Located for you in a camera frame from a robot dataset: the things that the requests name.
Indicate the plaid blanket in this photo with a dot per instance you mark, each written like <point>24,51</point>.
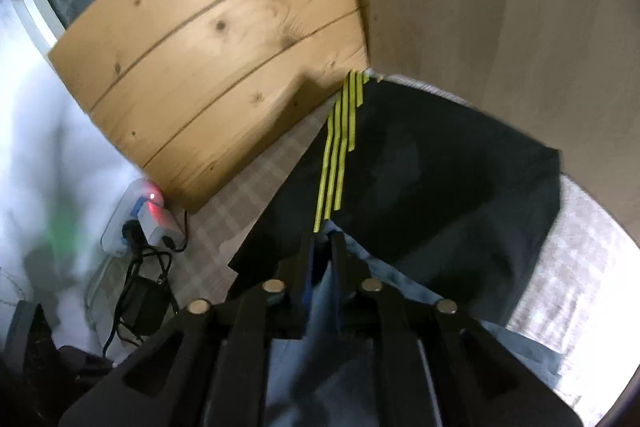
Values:
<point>575,267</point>

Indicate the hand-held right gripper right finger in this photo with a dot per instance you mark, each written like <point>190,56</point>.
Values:
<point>342,267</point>

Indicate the white charger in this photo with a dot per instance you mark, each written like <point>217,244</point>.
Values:
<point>157,222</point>

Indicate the pine wood board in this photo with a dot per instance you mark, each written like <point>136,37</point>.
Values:
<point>210,57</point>

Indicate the white power strip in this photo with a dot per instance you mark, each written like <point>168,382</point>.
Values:
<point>116,229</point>

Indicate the black power brick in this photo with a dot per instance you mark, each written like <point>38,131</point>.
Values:
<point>147,302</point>

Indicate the black pants with yellow stripes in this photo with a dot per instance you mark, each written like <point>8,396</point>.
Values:
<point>425,167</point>

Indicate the dark grey pants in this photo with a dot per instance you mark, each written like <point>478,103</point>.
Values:
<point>320,307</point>

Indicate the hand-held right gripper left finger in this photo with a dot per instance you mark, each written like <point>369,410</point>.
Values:
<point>305,272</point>

